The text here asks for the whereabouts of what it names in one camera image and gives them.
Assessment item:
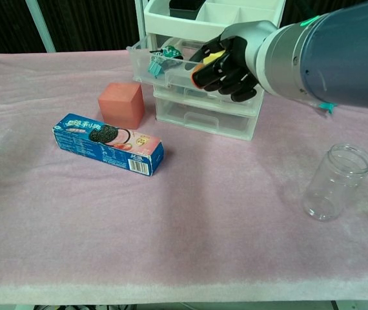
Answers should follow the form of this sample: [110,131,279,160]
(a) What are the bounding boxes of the clear plastic drawer with clips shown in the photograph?
[126,35,236,90]

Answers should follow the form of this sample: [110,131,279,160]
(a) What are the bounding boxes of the clear plastic jar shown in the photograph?
[302,143,368,222]

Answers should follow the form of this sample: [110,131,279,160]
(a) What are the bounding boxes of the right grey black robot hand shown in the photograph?
[183,21,278,103]

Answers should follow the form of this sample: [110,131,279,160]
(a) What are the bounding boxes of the blue Oreo cookie box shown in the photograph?
[52,112,165,177]

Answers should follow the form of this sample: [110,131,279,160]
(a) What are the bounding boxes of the pink cloth table cover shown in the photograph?
[0,50,368,305]

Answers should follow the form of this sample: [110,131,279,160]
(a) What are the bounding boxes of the white plastic drawer organizer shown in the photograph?
[143,0,287,141]

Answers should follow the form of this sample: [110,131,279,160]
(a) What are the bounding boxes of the white metal frame pole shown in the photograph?
[25,0,57,53]
[134,0,149,45]

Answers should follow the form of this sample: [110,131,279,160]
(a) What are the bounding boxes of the teal binder clip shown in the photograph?
[147,54,169,78]

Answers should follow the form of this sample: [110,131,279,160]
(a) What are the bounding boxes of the pink foam cube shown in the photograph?
[97,82,145,130]

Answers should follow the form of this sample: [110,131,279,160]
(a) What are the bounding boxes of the yellow sponge block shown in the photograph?
[203,50,226,65]

